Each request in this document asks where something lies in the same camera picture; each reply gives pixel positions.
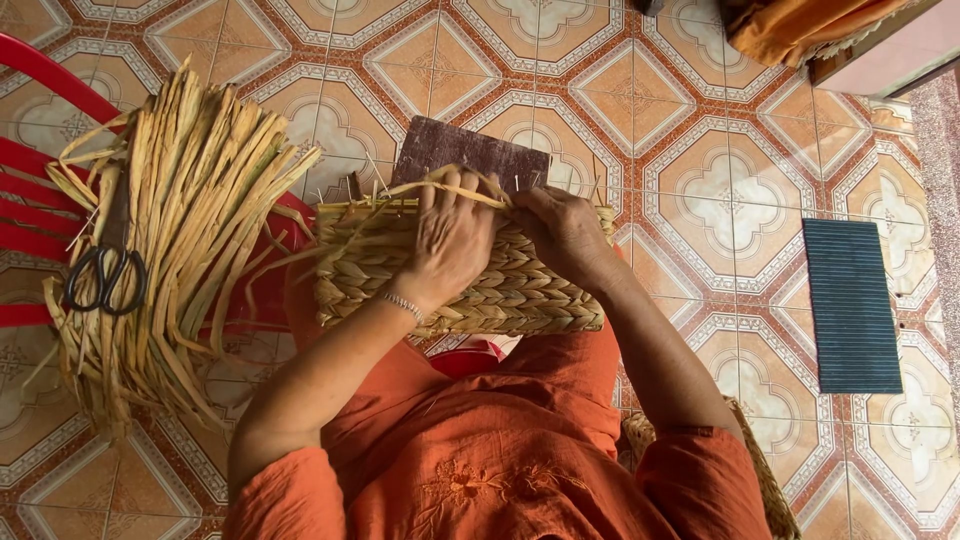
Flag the person's right hand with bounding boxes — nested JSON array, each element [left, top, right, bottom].
[[512, 186, 630, 299]]

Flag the person's left hand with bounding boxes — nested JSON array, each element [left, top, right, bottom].
[[391, 170, 504, 315]]

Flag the woven straw basket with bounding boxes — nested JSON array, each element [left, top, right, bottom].
[[313, 178, 618, 339]]

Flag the dried straw strand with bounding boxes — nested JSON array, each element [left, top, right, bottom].
[[378, 163, 519, 211]]

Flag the brown wooden mould board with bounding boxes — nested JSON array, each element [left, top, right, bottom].
[[390, 114, 553, 198]]

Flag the red plastic stool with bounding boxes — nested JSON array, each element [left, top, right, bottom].
[[427, 339, 508, 380]]

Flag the person's orange clothing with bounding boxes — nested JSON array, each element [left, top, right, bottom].
[[222, 247, 774, 540]]

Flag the orange cloth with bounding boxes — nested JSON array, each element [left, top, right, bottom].
[[720, 0, 913, 70]]

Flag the dark green ribbed mat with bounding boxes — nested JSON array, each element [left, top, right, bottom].
[[801, 217, 906, 396]]

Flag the bundle of dried straw strips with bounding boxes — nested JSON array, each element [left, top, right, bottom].
[[22, 56, 325, 444]]

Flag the woven straw seat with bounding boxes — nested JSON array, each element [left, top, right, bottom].
[[621, 395, 803, 540]]

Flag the wooden furniture piece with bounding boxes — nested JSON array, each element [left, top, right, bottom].
[[806, 0, 960, 101]]

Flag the black scissors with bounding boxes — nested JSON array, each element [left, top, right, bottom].
[[63, 243, 149, 317]]

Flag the red plastic chair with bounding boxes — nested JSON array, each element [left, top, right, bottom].
[[0, 31, 318, 336]]

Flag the silver bracelet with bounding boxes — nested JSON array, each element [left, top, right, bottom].
[[378, 291, 427, 325]]

